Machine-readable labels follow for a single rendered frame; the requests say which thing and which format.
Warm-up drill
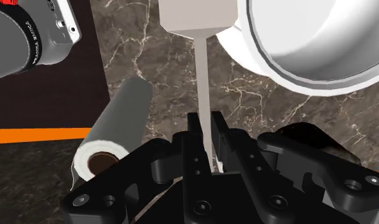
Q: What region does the white paper towel roll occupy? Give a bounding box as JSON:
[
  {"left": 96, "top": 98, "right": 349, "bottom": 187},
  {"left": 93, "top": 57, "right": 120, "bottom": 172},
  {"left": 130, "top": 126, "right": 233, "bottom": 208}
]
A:
[{"left": 70, "top": 76, "right": 154, "bottom": 191}]

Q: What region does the beige spatula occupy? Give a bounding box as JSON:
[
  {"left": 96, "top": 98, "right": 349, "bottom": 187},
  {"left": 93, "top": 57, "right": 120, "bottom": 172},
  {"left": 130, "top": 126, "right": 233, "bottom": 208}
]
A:
[{"left": 158, "top": 0, "right": 238, "bottom": 173}]

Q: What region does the white bowl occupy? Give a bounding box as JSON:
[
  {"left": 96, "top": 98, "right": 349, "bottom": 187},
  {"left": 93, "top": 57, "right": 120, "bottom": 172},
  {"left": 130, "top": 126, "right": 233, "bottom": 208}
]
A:
[{"left": 214, "top": 0, "right": 379, "bottom": 97}]

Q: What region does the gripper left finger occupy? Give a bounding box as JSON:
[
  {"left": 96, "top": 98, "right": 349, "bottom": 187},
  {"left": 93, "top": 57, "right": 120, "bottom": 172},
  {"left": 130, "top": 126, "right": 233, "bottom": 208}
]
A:
[{"left": 62, "top": 112, "right": 214, "bottom": 224}]

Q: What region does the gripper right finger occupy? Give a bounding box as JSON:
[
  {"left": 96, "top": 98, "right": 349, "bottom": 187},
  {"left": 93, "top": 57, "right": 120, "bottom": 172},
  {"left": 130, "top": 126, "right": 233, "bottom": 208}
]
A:
[{"left": 210, "top": 111, "right": 379, "bottom": 224}]

